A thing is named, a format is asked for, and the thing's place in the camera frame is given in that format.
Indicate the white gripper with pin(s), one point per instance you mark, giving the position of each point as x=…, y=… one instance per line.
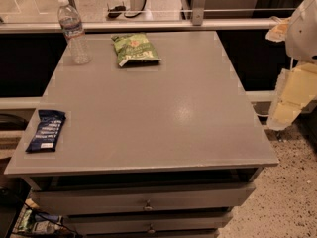
x=303, y=34

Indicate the green jalapeno chip bag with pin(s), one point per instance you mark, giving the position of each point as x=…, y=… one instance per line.
x=134, y=48

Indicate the blue rxbar blueberry bar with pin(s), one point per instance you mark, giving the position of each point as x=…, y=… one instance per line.
x=48, y=131

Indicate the upper drawer knob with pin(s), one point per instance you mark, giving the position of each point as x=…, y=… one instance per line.
x=148, y=206

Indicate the drawer knob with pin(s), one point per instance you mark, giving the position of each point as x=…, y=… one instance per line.
x=148, y=206
x=151, y=230

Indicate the lower grey drawer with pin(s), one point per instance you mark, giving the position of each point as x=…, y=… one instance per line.
x=135, y=223

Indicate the grey drawer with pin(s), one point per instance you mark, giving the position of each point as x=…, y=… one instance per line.
x=125, y=200
x=135, y=223

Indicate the lower drawer knob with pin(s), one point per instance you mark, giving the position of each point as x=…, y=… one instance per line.
x=151, y=230

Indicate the clear plastic water bottle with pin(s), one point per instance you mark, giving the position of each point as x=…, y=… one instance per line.
x=72, y=28

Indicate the upper grey drawer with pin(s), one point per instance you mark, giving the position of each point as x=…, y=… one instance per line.
x=125, y=200

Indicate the clutter under table left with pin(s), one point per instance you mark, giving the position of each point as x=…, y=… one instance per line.
x=35, y=223

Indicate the metal railing with post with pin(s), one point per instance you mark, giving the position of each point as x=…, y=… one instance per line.
x=40, y=16

